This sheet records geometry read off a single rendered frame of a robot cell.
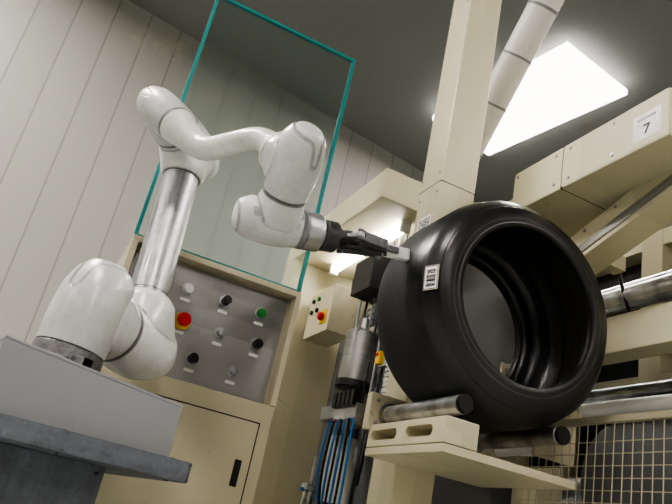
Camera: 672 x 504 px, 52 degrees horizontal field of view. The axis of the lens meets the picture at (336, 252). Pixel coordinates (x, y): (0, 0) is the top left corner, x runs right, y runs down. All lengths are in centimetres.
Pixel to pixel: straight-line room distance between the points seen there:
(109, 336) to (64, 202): 295
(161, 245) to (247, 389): 55
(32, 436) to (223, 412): 82
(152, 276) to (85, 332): 32
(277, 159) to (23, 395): 67
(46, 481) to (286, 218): 71
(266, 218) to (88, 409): 53
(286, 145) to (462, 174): 91
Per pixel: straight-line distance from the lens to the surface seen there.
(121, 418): 145
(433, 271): 161
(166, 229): 189
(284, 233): 155
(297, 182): 148
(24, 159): 454
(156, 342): 175
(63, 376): 143
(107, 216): 456
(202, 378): 212
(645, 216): 209
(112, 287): 161
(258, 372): 217
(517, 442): 186
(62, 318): 159
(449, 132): 230
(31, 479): 150
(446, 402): 162
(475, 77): 247
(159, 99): 194
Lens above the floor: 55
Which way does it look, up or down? 23 degrees up
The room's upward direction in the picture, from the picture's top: 12 degrees clockwise
